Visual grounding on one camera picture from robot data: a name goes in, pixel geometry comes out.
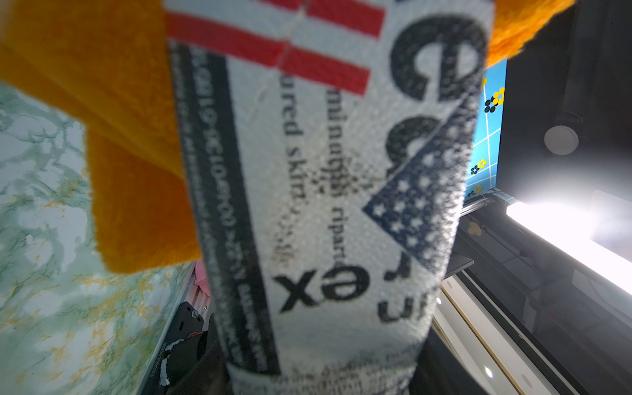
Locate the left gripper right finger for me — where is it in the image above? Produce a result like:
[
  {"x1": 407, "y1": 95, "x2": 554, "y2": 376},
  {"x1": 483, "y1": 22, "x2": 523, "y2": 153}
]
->
[{"x1": 409, "y1": 329, "x2": 489, "y2": 395}]

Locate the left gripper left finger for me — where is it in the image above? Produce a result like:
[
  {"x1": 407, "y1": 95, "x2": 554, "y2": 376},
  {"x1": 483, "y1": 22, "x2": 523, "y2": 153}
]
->
[{"x1": 167, "y1": 315, "x2": 230, "y2": 395}]

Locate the newspaper print pouch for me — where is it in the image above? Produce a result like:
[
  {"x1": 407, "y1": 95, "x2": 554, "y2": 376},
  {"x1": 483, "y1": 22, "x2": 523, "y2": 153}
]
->
[{"x1": 164, "y1": 1, "x2": 495, "y2": 394}]

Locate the orange towel cloth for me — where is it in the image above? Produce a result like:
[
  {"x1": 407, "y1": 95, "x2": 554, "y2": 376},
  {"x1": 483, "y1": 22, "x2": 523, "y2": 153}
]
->
[{"x1": 0, "y1": 0, "x2": 576, "y2": 275}]

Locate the ceiling light strip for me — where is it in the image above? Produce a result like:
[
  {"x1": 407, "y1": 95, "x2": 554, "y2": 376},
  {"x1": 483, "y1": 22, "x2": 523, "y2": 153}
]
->
[{"x1": 506, "y1": 202, "x2": 631, "y2": 294}]

